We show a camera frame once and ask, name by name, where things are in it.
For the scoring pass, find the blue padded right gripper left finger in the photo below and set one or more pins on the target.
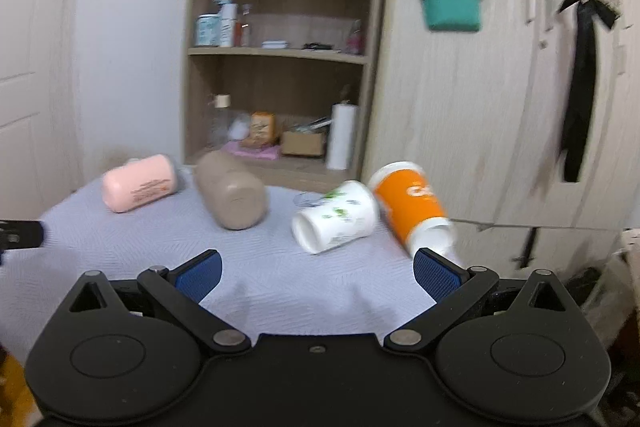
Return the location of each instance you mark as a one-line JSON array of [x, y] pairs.
[[191, 281]]

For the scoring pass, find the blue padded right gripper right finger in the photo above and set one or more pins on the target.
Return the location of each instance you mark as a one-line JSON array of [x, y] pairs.
[[448, 283]]

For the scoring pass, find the pink cup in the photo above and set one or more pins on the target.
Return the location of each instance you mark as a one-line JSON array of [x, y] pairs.
[[139, 183]]

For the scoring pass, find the beige cup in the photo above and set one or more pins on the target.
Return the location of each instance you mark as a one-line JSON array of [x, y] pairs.
[[235, 197]]

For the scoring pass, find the orange and white cup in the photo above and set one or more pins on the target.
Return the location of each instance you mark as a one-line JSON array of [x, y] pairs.
[[411, 208]]

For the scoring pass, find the white cup green print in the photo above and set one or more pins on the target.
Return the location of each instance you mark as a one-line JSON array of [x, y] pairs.
[[347, 213]]

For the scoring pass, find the light grey table cloth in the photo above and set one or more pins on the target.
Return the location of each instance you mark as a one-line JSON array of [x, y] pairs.
[[270, 285]]

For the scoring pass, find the pink flat package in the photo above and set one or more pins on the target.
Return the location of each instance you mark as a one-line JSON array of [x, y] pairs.
[[268, 153]]

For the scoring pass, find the clear bottle beige cap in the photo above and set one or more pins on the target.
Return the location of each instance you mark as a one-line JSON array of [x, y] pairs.
[[220, 120]]

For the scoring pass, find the orange wooden box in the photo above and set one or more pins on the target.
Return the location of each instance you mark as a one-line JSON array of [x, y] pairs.
[[262, 129]]

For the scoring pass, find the wooden wardrobe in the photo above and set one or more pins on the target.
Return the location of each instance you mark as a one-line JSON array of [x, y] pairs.
[[481, 113]]

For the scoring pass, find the small cardboard box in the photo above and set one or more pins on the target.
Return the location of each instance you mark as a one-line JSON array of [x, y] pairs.
[[302, 144]]

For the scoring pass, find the white paper towel roll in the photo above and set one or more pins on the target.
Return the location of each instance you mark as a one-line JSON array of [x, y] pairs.
[[341, 136]]

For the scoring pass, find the pink small bottle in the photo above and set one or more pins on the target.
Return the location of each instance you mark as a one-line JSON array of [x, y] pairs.
[[354, 41]]

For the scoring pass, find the teal label jar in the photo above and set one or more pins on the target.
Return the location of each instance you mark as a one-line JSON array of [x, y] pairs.
[[207, 30]]

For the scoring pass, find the clear reddish bottle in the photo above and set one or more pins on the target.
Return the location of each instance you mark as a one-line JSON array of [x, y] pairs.
[[242, 28]]

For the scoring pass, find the wooden open shelf unit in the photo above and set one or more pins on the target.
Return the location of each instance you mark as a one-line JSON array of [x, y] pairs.
[[296, 67]]

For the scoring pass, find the white pump bottle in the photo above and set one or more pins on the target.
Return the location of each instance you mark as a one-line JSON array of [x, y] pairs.
[[227, 14]]

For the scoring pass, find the white door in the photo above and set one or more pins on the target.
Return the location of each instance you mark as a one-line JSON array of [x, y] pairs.
[[40, 158]]

